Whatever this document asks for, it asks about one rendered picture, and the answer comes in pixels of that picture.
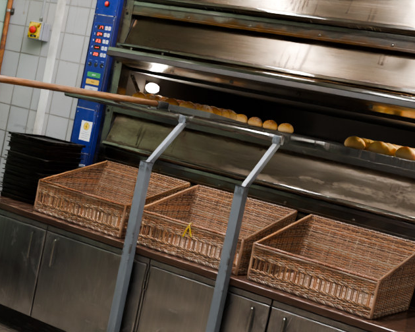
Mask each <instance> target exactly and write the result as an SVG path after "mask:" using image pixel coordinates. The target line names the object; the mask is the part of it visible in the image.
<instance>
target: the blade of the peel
mask: <svg viewBox="0 0 415 332"><path fill-rule="evenodd" d="M168 109H169V110H173V111H179V112H182V113H188V114H192V115H197V116H201V117H207V118H211V119H219V120H224V121H232V122H238V123H243V122H240V121H236V120H234V119H230V118H227V117H223V116H221V115H216V114H214V113H210V112H206V111H201V110H197V109H191V108H187V107H181V106H178V105H171V104H169V107H168Z"/></svg>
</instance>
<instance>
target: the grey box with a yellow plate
mask: <svg viewBox="0 0 415 332"><path fill-rule="evenodd" d="M38 24H39V25H40V27H39V28H38V27H37V25H38ZM31 26H34V27H36V31H35V32H34V33H30V31H29V28H28V35H27V38H30V39H33V40H38V41H43V42H48V38H49V31H50V28H51V25H50V24H47V23H44V22H38V21H33V20H31V21H30V24H29V27H31Z"/></svg>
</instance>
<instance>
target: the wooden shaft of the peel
mask: <svg viewBox="0 0 415 332"><path fill-rule="evenodd" d="M0 83H6V84H14V85H18V86H26V87H31V88H39V89H44V90H51V91H56V92H64V93H69V94H77V95H82V96H90V97H98V98H103V99H111V100H115V101H123V102H128V103H136V104H141V105H149V106H154V107H157V106H158V102H157V101H154V100H150V99H142V98H138V97H130V96H123V95H119V94H111V93H107V92H99V91H95V90H87V89H83V88H75V87H70V86H63V85H58V84H51V83H47V82H39V81H35V80H27V79H23V78H15V77H11V76H3V75H0Z"/></svg>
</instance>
